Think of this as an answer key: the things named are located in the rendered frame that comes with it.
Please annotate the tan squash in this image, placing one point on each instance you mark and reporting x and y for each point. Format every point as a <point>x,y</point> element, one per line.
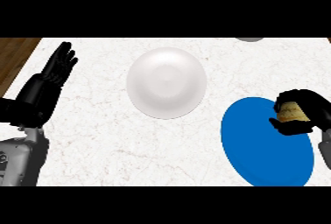
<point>292,112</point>

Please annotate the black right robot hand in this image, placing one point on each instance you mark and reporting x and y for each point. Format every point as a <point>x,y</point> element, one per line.
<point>313,108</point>

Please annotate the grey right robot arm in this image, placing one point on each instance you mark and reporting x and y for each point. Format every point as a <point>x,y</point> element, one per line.
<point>326,148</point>

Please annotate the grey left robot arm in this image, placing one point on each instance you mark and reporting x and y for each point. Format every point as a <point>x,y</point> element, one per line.
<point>17,159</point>

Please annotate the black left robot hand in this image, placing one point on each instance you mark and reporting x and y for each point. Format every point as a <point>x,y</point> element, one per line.
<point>41,90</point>

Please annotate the white plate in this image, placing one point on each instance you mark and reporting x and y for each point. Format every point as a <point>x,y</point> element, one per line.
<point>166,82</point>

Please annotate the blue plate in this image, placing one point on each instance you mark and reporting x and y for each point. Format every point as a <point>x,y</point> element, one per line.
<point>265,145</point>

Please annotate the grey round object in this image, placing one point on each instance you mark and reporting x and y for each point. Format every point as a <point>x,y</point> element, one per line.
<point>251,39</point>

